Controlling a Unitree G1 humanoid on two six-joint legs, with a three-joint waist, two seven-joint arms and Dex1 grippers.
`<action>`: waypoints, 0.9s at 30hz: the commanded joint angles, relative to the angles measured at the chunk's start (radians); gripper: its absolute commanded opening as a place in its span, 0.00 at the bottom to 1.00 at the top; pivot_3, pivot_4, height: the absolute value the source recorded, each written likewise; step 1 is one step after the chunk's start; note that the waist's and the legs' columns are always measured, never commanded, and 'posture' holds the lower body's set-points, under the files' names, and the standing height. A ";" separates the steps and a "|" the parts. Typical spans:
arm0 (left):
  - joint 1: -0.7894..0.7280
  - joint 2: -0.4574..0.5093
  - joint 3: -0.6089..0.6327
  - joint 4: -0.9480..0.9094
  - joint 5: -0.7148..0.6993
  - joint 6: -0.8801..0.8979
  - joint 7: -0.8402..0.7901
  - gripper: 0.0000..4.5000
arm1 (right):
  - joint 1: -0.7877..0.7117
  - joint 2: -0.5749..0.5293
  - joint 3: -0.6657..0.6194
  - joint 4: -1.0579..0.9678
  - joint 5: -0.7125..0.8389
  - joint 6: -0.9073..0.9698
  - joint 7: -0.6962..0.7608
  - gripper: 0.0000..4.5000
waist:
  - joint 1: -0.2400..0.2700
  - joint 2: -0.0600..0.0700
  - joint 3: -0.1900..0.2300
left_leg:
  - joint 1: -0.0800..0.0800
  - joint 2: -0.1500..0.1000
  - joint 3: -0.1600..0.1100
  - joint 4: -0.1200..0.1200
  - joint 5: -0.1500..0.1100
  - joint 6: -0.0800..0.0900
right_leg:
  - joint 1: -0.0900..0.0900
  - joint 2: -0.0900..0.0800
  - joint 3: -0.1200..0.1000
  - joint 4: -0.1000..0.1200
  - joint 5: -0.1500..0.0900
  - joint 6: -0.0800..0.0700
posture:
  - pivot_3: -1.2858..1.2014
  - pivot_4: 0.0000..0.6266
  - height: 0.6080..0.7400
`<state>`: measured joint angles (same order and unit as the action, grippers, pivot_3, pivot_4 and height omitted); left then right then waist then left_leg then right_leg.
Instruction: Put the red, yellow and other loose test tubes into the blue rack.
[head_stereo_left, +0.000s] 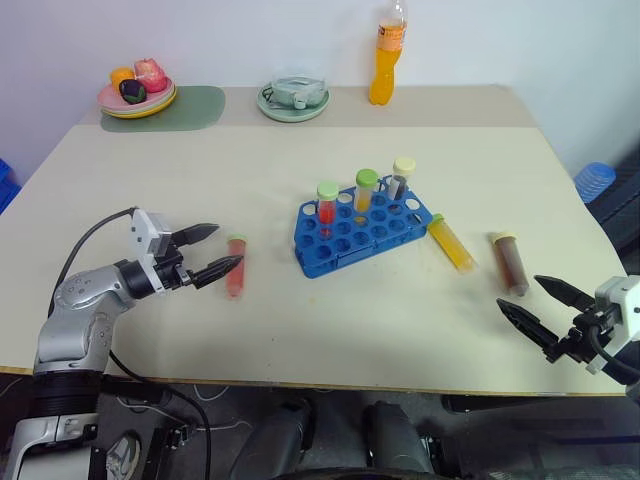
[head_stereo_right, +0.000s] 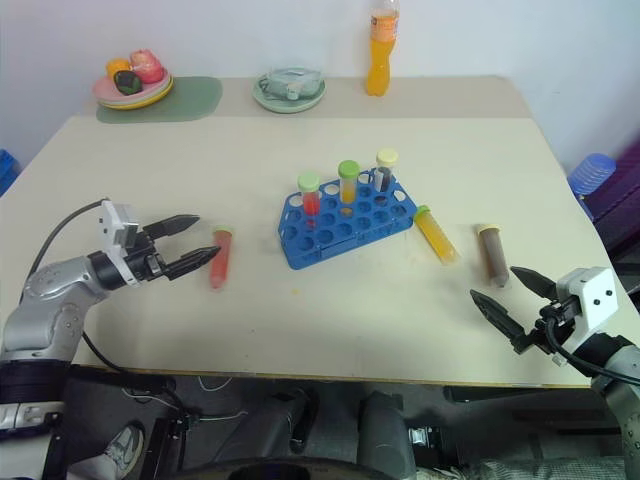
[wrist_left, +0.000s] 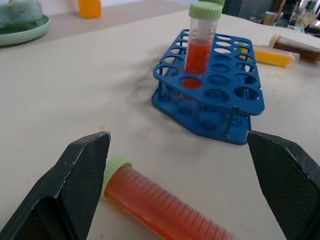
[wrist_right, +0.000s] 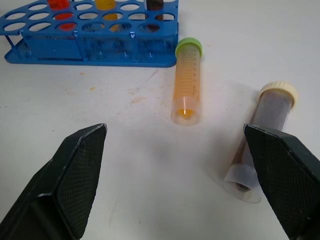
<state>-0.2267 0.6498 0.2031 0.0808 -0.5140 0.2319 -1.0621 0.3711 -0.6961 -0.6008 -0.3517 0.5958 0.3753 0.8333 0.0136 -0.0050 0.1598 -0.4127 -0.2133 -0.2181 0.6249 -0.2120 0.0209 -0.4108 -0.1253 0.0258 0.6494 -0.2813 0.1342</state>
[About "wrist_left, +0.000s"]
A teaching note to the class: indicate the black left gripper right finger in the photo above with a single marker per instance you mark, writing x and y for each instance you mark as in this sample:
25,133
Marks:
290,182

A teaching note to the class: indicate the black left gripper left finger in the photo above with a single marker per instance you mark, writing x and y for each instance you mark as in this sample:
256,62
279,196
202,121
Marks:
62,185

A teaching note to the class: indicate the red liquid tube green cap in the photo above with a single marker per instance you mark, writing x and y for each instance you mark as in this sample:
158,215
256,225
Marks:
165,200
200,47

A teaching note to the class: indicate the blue test tube rack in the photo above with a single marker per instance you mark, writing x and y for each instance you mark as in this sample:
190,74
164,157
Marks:
220,82

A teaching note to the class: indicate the yellow liquid tube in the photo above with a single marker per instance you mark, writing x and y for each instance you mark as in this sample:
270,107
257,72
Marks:
273,57

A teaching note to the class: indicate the brown liquid tube cream cap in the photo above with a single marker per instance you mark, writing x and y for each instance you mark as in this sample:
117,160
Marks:
295,47

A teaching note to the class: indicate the light green plate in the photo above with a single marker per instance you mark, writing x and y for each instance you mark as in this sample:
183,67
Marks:
22,31

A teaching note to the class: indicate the clear plastic cup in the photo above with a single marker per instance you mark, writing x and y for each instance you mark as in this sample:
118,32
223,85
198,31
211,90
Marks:
270,17

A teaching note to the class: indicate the orange plastic bottle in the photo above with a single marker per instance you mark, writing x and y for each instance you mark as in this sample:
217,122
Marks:
89,8

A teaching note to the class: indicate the teal crumpled cloth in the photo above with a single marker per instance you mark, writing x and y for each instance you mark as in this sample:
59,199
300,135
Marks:
20,11

